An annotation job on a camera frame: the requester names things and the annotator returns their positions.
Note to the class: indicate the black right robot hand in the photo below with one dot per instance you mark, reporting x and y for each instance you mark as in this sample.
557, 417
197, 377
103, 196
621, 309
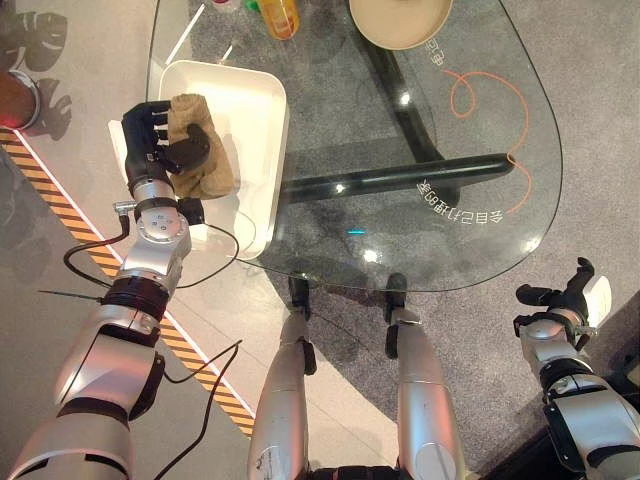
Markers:
565, 296

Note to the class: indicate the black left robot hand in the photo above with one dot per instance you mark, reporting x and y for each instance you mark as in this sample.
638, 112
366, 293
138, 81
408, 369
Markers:
145, 145

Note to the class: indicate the tan cloth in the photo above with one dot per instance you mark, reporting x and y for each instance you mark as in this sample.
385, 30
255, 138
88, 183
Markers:
200, 150

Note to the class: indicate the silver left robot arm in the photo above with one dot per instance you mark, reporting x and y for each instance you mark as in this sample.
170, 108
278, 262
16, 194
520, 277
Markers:
107, 340

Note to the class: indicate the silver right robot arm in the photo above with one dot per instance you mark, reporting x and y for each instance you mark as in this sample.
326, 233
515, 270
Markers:
575, 390

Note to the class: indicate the white plastic basket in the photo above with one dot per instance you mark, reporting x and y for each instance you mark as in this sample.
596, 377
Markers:
235, 155

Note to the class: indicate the brown round stool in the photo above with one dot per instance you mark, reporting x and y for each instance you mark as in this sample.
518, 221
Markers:
17, 100

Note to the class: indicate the yellow black hazard tape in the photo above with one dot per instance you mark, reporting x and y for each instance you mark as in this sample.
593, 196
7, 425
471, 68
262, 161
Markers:
125, 280

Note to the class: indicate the orange juice bottle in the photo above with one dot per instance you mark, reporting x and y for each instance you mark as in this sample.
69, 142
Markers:
280, 17

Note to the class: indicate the black table base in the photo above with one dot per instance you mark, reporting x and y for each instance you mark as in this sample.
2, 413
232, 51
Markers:
400, 170

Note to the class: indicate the beige round bowl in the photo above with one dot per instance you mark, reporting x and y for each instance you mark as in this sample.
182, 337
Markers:
400, 20

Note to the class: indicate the silver left robot leg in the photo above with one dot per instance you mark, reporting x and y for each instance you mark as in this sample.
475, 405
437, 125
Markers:
282, 395

